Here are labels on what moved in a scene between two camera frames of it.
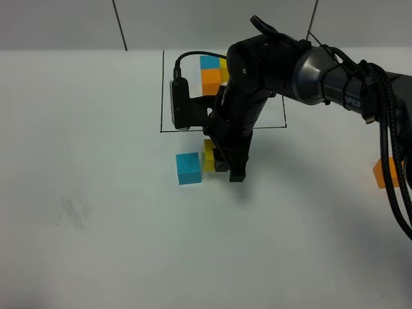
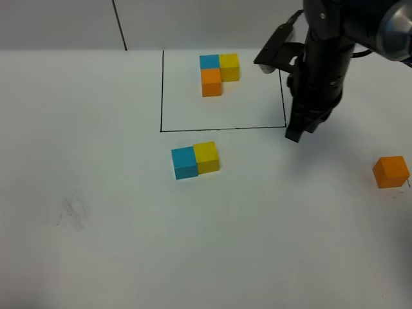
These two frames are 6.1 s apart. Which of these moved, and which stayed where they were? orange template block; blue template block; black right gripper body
Moved: black right gripper body
Stayed: orange template block; blue template block
